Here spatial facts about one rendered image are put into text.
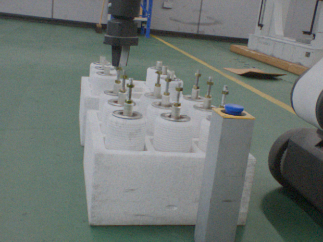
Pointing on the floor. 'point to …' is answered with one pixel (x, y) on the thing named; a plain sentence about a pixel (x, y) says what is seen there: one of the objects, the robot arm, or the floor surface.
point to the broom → (100, 21)
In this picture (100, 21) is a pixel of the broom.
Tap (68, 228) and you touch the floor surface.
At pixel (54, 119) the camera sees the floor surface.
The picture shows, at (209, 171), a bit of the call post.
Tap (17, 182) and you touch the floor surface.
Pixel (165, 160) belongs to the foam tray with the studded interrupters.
